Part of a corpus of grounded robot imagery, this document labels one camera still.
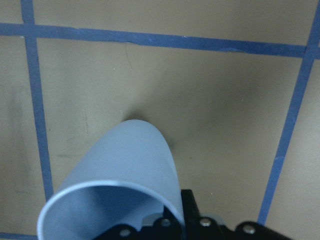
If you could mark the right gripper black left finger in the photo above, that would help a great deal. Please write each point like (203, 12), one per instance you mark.
(163, 227)

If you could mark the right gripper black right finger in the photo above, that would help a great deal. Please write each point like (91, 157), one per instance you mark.
(197, 226)

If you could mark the light blue plastic cup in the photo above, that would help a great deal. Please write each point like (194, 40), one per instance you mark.
(127, 176)

